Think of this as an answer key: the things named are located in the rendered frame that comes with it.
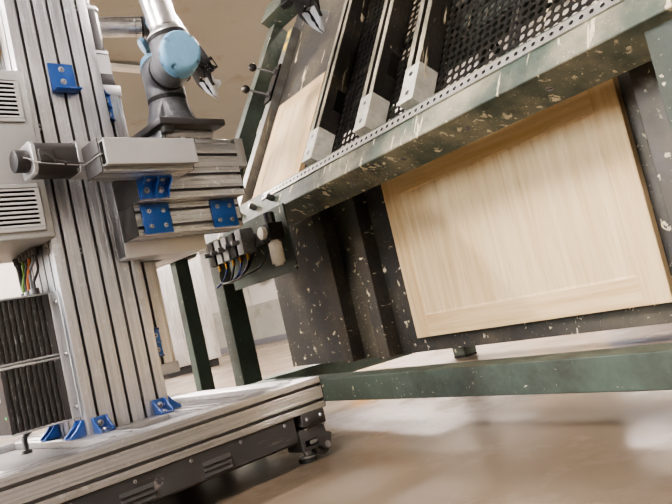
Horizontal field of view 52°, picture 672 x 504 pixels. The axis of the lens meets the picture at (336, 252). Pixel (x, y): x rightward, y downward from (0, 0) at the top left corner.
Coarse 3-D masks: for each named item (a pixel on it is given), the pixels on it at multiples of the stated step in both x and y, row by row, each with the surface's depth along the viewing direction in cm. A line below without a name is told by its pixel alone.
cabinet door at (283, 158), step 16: (320, 80) 264; (304, 96) 273; (288, 112) 282; (304, 112) 266; (288, 128) 275; (304, 128) 259; (272, 144) 282; (288, 144) 268; (304, 144) 253; (272, 160) 276; (288, 160) 261; (272, 176) 269; (288, 176) 254; (256, 192) 276
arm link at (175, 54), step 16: (144, 0) 191; (160, 0) 191; (144, 16) 194; (160, 16) 191; (160, 32) 189; (176, 32) 189; (160, 48) 187; (176, 48) 188; (192, 48) 191; (160, 64) 190; (176, 64) 188; (192, 64) 191; (160, 80) 196; (176, 80) 195
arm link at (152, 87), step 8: (144, 56) 202; (144, 64) 202; (144, 72) 202; (144, 80) 203; (152, 80) 199; (152, 88) 201; (160, 88) 200; (168, 88) 199; (176, 88) 201; (184, 88) 207; (152, 96) 201
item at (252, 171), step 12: (288, 48) 311; (288, 60) 309; (276, 84) 303; (276, 96) 302; (276, 108) 300; (264, 120) 296; (264, 132) 294; (264, 144) 293; (252, 156) 291; (252, 168) 288; (252, 180) 286; (252, 192) 285; (240, 204) 281
